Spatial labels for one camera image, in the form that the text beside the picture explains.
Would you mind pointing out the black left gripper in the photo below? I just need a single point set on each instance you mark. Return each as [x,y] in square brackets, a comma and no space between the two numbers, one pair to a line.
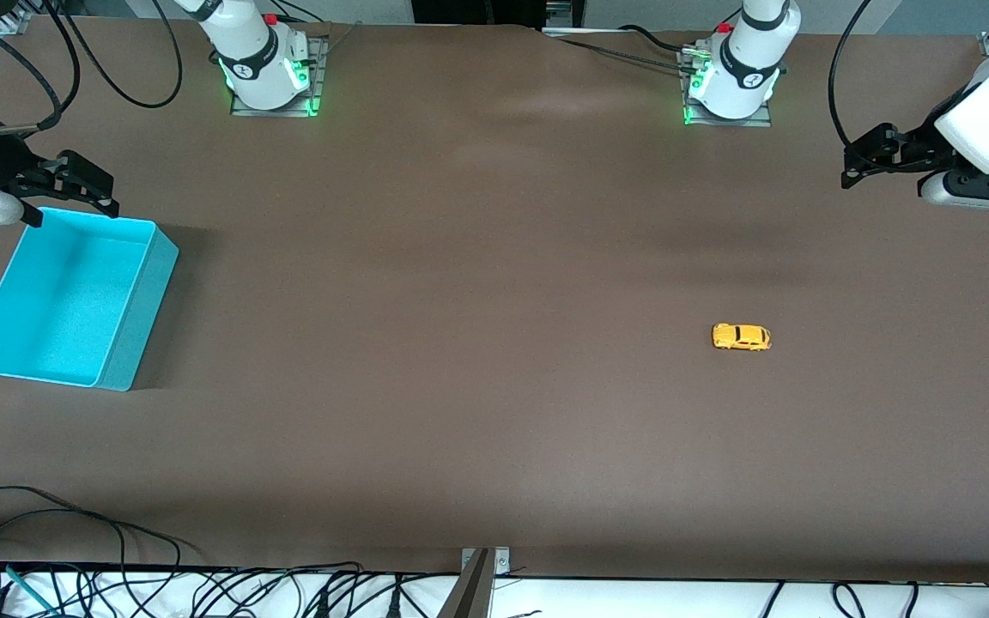
[921,145]

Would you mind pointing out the yellow beetle toy car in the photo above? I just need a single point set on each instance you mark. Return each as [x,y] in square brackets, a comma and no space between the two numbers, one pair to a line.
[739,336]

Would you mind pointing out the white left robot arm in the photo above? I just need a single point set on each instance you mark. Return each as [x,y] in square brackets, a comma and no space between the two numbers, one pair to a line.
[748,60]

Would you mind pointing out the teal plastic bin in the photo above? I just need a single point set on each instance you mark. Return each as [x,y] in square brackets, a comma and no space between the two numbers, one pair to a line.
[65,292]

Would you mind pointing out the silver metal strip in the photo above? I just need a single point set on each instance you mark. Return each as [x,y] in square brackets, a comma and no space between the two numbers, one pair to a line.
[567,32]

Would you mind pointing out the black cabinet base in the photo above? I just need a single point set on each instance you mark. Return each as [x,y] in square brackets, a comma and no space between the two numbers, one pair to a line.
[494,10]

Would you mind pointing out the brown table cover sheet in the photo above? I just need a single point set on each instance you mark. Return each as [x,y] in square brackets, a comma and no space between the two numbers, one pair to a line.
[494,343]

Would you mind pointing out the white lower shelf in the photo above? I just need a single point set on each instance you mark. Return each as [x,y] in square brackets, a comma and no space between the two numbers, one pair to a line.
[632,601]

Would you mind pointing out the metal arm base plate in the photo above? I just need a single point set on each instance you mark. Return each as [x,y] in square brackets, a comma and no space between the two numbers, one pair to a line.
[765,118]
[245,111]

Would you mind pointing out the metal table edge bracket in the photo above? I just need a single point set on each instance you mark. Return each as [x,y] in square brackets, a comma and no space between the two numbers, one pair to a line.
[501,560]

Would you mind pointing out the grey camera mount pole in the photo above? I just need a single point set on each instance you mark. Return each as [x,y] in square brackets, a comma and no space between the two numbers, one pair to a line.
[469,596]

